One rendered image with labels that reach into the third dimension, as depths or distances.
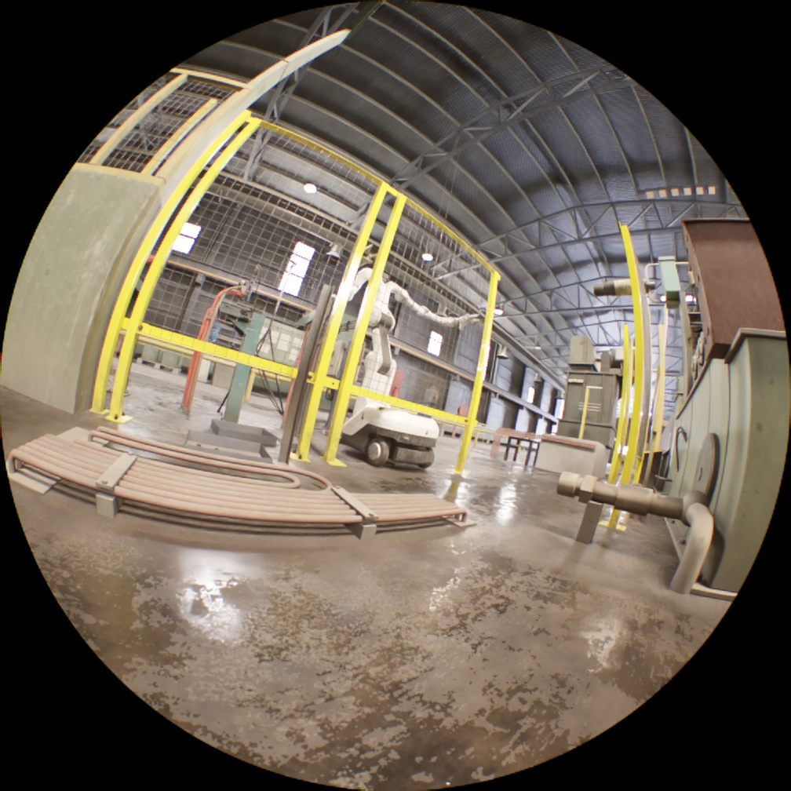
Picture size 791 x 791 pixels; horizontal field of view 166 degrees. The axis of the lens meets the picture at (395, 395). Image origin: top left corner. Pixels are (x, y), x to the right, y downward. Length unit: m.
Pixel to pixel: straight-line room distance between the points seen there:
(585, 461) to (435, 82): 11.73
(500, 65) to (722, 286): 10.52
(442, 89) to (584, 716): 12.01
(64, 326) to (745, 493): 2.29
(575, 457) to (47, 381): 5.19
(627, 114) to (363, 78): 8.92
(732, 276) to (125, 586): 1.73
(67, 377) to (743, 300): 2.50
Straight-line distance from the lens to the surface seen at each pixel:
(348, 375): 1.47
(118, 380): 1.41
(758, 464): 1.00
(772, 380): 1.06
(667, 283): 3.07
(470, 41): 11.14
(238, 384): 1.97
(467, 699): 0.41
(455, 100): 11.84
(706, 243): 1.40
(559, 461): 4.56
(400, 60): 11.59
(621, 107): 11.81
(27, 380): 1.52
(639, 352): 1.64
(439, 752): 0.36
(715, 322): 1.20
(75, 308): 1.39
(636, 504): 1.11
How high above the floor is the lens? 0.32
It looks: 5 degrees up
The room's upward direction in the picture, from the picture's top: 13 degrees clockwise
